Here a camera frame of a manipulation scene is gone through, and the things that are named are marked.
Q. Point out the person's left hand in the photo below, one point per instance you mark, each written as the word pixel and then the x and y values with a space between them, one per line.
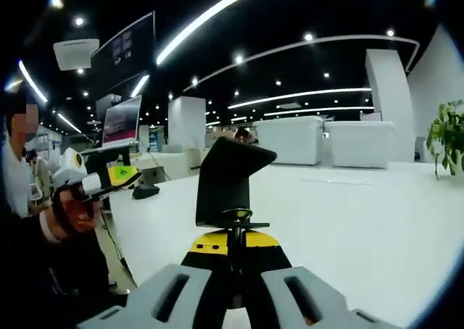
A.
pixel 72 216

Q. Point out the monitor with pink screen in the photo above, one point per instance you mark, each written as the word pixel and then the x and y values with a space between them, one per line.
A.
pixel 121 122

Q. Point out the white desk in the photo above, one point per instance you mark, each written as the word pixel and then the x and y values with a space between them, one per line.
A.
pixel 344 216

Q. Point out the white ceiling air conditioner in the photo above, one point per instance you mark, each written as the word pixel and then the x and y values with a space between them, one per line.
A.
pixel 76 53

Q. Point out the wide white storage box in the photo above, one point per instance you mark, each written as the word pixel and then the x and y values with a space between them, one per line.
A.
pixel 359 144

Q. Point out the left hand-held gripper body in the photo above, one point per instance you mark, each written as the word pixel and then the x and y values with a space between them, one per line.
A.
pixel 72 167

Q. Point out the dark curved hanging screen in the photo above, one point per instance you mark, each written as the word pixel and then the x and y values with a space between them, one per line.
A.
pixel 123 50

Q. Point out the monitor stand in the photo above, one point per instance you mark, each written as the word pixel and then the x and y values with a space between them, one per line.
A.
pixel 98 158

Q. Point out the tall white storage box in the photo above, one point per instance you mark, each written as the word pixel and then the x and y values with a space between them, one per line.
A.
pixel 290 140

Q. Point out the black computer mouse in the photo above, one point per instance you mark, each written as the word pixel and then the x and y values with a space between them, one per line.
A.
pixel 145 192

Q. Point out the black clamp fixture with clip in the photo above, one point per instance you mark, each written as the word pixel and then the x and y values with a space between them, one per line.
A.
pixel 224 184

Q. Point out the long curved ceiling light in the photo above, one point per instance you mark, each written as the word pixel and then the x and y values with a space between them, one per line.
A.
pixel 217 13

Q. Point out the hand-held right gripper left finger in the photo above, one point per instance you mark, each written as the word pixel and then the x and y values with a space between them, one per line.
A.
pixel 145 307

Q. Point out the potted green plant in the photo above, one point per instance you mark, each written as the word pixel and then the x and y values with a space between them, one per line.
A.
pixel 449 137

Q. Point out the grey computer case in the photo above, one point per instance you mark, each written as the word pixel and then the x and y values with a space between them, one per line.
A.
pixel 154 175

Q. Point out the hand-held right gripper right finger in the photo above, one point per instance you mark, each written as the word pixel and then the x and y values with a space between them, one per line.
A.
pixel 326 307

